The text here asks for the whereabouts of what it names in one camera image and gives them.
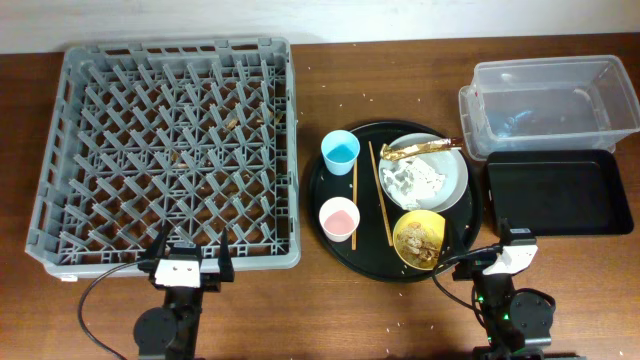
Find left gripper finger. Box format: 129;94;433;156
147;222;171;260
218;228;235;283

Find nut shell food scraps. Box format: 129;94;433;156
397;222;439;268

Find yellow plastic bowl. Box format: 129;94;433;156
392;210;446;271

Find wooden chopstick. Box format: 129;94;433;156
368;141;393;247
351;158;360;251

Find white paper napkin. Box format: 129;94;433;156
380;158;447;210

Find grey round plate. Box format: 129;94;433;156
378;150;468;212

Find pink plastic cup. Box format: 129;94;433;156
318;197;354;242

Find gold foil wrapper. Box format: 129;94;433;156
380;138;464;161

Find blue plastic cup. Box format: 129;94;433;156
321;130;360;176

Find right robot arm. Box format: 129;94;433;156
433;218;556;360

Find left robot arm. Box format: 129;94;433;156
133;224;235;359

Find grey plastic dishwasher rack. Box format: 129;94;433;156
25;38;301;281

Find black rectangular tray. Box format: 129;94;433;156
486;150;634;237

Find round black serving tray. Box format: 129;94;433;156
305;121;483;283

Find clear plastic bin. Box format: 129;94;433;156
459;55;639;161

